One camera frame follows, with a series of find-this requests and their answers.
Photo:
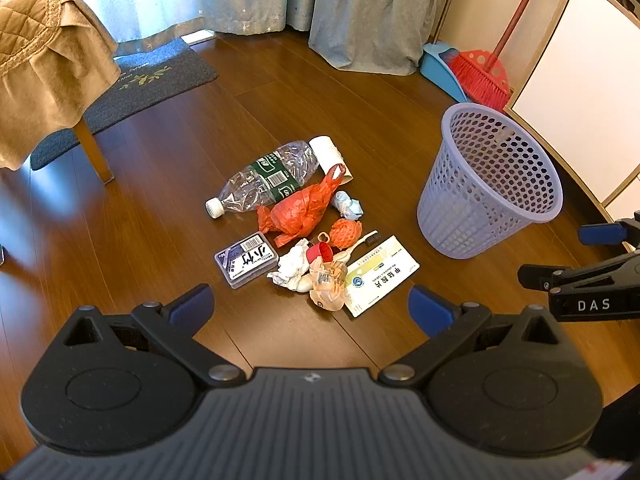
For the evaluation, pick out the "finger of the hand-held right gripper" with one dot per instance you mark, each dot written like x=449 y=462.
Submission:
x=540 y=276
x=597 y=234

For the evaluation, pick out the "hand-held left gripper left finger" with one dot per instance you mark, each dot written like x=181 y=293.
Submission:
x=192 y=306

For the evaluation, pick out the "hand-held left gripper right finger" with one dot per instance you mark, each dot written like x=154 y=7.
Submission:
x=425 y=310

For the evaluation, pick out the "white green medicine box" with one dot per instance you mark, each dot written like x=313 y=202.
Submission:
x=380 y=275

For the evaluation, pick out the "clear plastic toothpick box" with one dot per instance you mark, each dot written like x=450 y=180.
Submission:
x=245 y=260

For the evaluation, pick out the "purple plastic mesh basket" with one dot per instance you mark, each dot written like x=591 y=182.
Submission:
x=450 y=220

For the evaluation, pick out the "clear plastic wrapper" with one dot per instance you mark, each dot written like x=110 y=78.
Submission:
x=327 y=285

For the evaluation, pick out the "white tissue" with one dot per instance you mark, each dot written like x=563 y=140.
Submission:
x=292 y=265

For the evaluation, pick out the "orange foam fruit net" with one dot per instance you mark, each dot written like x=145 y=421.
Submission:
x=345 y=232

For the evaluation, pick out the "red bottle cap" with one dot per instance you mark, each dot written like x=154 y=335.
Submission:
x=320 y=252

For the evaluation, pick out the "red plastic bag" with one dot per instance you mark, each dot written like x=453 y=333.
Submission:
x=300 y=205

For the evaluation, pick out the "crushed clear plastic bottle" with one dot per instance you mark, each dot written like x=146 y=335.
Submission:
x=280 y=170

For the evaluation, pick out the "crumpled blue face mask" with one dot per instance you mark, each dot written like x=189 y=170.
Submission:
x=347 y=205

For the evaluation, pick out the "white wood-framed panel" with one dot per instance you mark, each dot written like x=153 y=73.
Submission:
x=580 y=85

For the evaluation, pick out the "white cardboard paper tube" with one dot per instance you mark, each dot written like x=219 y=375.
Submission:
x=325 y=150

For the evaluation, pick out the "red broom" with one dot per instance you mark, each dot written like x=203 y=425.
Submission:
x=475 y=76

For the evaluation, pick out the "grey doormat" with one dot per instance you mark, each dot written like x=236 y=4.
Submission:
x=150 y=80

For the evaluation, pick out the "blue dustpan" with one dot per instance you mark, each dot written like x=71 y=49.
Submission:
x=435 y=66

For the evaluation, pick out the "grey-blue cloth cover lace trim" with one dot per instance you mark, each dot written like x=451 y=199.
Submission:
x=370 y=15

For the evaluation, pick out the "chair with tan cover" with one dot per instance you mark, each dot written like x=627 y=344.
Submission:
x=40 y=35

